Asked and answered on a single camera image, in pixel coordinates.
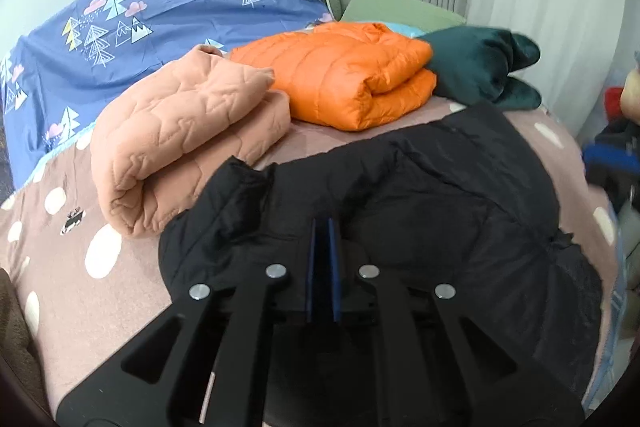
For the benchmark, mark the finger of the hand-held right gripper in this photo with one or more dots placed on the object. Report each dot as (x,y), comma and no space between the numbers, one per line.
(605,157)

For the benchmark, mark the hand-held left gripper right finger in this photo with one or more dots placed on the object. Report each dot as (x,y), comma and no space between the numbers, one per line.
(334,267)

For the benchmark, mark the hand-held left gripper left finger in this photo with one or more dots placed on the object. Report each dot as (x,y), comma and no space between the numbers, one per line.
(311,267)

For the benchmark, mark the black puffer jacket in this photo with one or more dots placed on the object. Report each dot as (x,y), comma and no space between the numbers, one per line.
(425,207)

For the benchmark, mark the dark green velvet garment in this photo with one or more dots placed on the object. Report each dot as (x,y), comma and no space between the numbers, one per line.
(475,62)

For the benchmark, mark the peach quilted jacket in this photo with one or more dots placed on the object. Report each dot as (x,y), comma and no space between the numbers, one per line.
(175,147)

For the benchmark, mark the pink polka-dot bed sheet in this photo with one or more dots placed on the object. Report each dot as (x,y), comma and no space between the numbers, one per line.
(125,297)

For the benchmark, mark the orange puffer jacket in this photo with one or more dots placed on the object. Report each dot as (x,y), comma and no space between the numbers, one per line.
(340,72)

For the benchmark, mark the light blue cloth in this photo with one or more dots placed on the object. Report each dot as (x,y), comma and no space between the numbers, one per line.
(405,29)

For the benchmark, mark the blue tree-print duvet cover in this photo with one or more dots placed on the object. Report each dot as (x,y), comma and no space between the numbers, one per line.
(175,32)

